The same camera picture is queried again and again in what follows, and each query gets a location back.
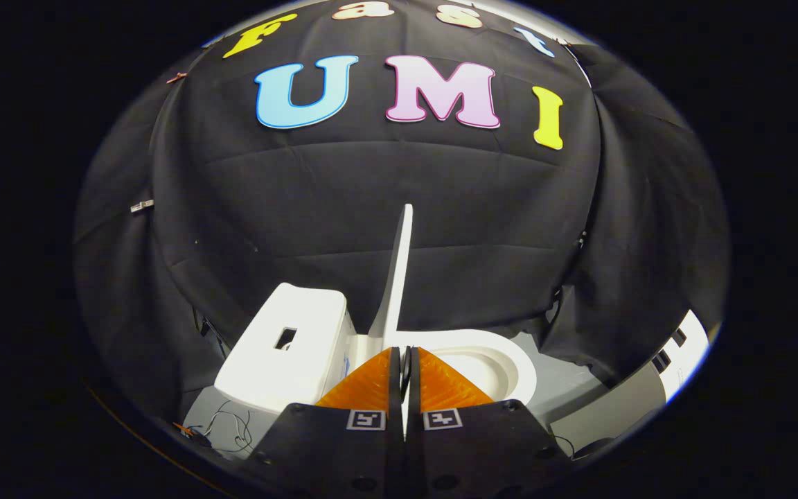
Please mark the red clip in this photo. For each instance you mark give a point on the red clip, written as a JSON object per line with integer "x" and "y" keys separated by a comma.
{"x": 177, "y": 77}

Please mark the white and black shelf unit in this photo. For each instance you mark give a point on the white and black shelf unit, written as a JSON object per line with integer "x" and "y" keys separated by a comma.
{"x": 621, "y": 409}

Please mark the silver metal clip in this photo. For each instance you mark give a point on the silver metal clip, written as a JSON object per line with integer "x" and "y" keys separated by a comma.
{"x": 141, "y": 206}

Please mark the white toilet lid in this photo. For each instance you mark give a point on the white toilet lid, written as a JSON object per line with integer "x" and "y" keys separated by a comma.
{"x": 399, "y": 277}

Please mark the black backdrop cloth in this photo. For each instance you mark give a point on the black backdrop cloth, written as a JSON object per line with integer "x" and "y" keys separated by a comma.
{"x": 371, "y": 194}

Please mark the white toilet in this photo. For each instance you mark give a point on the white toilet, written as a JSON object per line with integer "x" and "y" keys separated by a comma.
{"x": 288, "y": 367}

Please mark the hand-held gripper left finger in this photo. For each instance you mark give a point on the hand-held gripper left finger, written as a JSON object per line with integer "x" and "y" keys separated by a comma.
{"x": 393, "y": 395}

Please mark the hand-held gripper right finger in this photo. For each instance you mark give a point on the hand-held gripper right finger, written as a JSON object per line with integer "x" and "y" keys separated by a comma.
{"x": 414, "y": 395}

